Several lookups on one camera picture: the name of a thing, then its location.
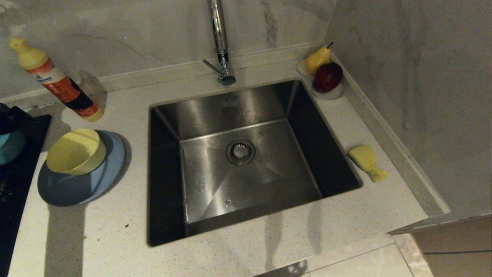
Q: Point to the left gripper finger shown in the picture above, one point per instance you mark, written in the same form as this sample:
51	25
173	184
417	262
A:
11	119

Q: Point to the blue round plate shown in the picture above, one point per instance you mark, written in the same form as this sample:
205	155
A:
88	188

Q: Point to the chrome faucet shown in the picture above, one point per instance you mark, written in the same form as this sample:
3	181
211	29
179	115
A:
220	42

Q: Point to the black induction cooktop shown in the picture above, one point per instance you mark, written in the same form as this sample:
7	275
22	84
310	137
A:
19	184

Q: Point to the yellow plastic bowl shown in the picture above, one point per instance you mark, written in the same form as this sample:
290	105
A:
75	152

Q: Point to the teal bowl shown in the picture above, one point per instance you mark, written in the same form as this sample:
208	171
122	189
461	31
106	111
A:
11	148

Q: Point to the orange dish soap bottle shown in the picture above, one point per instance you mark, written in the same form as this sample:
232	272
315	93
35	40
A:
65	88

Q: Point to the small white fruit dish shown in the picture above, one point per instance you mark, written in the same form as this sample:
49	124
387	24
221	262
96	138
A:
331	96

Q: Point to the dark red apple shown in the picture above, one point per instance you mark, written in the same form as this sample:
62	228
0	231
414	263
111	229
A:
328	77

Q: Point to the yellow pear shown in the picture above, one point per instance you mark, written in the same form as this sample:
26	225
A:
317	60

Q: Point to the stainless steel sink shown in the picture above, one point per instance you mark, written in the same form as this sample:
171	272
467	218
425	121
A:
276	157

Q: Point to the yellow green sponge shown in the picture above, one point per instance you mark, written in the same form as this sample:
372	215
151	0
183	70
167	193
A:
363	157

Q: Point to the metal sink drain strainer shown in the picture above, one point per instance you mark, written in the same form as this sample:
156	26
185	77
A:
240	152

